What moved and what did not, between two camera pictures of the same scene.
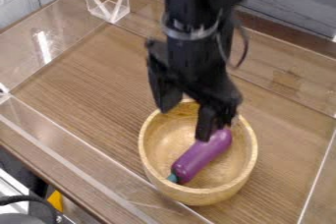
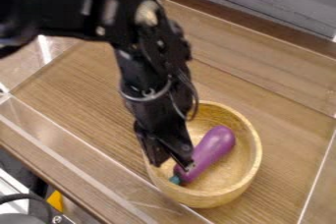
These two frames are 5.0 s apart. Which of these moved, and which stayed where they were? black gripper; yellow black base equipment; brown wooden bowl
Moved: black gripper
Stayed: yellow black base equipment; brown wooden bowl
